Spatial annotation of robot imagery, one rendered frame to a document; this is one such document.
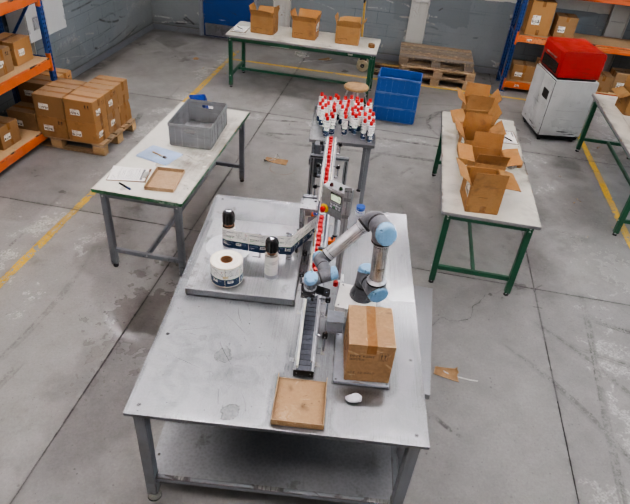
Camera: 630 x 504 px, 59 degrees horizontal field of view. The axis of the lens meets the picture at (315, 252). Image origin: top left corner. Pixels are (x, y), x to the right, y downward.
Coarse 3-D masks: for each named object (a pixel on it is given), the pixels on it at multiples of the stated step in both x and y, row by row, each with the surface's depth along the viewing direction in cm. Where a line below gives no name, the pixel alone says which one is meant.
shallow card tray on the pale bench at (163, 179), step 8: (160, 168) 468; (168, 168) 468; (152, 176) 458; (160, 176) 461; (168, 176) 462; (176, 176) 463; (152, 184) 450; (160, 184) 451; (168, 184) 451; (176, 184) 447
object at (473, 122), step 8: (456, 120) 529; (464, 120) 536; (472, 120) 535; (480, 120) 534; (488, 120) 534; (456, 128) 510; (464, 128) 540; (472, 128) 540; (480, 128) 539; (488, 128) 538; (496, 128) 527; (504, 128) 515; (464, 136) 517; (472, 136) 544; (472, 144) 513; (464, 160) 524
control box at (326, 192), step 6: (330, 180) 340; (324, 186) 335; (336, 186) 335; (342, 186) 335; (324, 192) 337; (330, 192) 334; (336, 192) 331; (342, 192) 330; (324, 198) 339; (342, 198) 329; (324, 204) 341; (336, 204) 335; (342, 204) 332; (330, 210) 340; (336, 216) 339
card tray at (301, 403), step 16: (288, 384) 293; (304, 384) 293; (320, 384) 294; (288, 400) 284; (304, 400) 285; (320, 400) 286; (272, 416) 275; (288, 416) 276; (304, 416) 277; (320, 416) 278
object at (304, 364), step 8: (312, 304) 337; (312, 312) 332; (304, 320) 326; (312, 320) 326; (304, 328) 320; (312, 328) 321; (304, 336) 315; (312, 336) 316; (304, 344) 310; (304, 352) 305; (304, 360) 301; (296, 368) 296; (304, 368) 296
